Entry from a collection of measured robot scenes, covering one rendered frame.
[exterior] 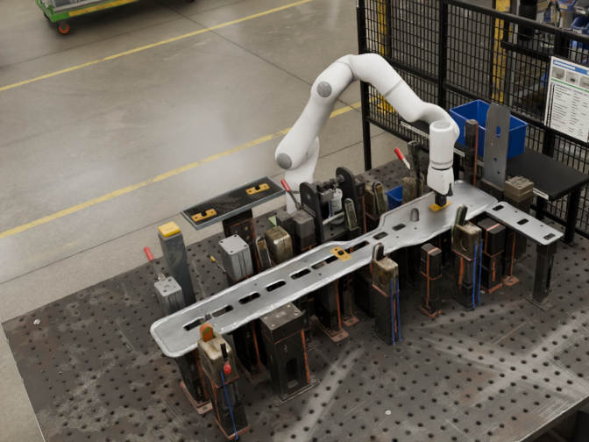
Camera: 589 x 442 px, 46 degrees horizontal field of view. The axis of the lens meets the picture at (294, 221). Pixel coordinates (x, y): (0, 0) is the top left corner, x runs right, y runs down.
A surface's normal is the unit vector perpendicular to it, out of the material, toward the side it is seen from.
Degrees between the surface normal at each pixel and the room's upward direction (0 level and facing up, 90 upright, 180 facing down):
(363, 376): 0
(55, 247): 0
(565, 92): 90
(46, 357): 0
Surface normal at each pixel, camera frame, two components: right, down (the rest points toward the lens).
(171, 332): -0.11, -0.82
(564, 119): -0.84, 0.37
